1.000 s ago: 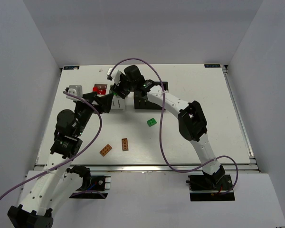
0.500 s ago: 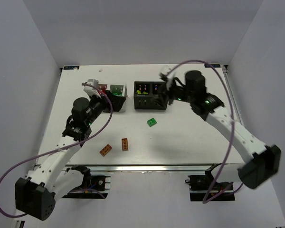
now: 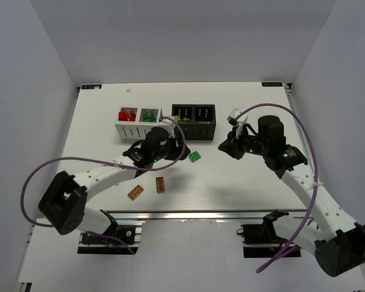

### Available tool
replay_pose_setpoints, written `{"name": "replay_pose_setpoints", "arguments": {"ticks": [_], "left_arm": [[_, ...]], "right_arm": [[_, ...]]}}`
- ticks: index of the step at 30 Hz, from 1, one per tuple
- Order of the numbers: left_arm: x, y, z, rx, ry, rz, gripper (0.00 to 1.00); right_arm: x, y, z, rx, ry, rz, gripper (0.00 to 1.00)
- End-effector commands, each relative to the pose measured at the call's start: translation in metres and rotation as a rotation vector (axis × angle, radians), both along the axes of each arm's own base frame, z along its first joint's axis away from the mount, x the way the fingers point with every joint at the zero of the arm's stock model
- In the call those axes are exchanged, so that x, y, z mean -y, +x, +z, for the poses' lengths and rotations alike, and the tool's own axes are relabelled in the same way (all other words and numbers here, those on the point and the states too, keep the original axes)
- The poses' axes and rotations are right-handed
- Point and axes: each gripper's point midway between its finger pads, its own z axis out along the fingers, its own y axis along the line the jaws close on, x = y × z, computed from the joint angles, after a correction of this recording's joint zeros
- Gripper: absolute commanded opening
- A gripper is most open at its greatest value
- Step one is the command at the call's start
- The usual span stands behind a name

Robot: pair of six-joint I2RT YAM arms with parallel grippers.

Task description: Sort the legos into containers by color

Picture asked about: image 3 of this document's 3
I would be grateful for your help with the brown lego brick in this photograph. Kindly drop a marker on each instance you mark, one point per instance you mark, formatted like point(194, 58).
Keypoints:
point(160, 186)

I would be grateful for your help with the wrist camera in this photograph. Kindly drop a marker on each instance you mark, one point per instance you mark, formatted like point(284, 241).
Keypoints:
point(236, 122)
point(169, 124)

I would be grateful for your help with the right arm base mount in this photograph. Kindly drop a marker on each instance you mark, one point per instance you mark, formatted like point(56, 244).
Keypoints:
point(259, 239)

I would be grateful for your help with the green square lego brick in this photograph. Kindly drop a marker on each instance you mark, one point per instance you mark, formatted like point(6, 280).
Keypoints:
point(194, 156)

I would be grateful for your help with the orange lego brick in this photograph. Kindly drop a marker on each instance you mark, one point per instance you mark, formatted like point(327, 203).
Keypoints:
point(135, 192)

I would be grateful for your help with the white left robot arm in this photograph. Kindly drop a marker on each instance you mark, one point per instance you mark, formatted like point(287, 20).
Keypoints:
point(64, 203)

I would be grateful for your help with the blue label sticker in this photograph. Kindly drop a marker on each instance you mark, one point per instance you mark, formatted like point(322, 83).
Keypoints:
point(91, 86)
point(272, 84)

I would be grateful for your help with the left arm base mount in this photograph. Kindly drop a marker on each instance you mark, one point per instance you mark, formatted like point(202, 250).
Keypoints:
point(115, 237)

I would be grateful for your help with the lime rounded lego brick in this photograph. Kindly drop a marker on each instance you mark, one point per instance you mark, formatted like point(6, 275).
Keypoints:
point(182, 119)

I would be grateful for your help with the white two-compartment container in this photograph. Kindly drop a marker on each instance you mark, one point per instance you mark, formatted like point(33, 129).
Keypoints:
point(129, 131)

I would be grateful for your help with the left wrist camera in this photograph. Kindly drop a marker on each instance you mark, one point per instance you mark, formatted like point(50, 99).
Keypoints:
point(169, 124)

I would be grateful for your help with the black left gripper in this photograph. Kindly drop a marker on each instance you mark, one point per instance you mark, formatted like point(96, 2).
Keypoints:
point(176, 149)

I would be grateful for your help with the blue label sticker left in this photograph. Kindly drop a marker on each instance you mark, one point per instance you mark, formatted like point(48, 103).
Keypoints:
point(91, 86)

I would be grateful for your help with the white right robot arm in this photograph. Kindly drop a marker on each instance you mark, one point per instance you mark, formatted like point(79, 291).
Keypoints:
point(338, 244)

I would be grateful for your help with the blue label sticker right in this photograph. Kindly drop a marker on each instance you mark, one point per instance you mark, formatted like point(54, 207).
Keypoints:
point(272, 84)

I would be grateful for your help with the black two-compartment container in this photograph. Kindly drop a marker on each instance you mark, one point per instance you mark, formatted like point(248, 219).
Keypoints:
point(202, 123)

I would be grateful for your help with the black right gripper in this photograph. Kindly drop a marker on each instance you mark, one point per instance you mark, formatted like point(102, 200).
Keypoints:
point(234, 146)

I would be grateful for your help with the red arch lego brick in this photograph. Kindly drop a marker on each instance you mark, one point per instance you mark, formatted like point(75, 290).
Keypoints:
point(127, 116)

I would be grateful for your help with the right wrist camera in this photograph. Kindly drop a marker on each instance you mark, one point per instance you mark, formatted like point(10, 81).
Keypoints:
point(236, 122)

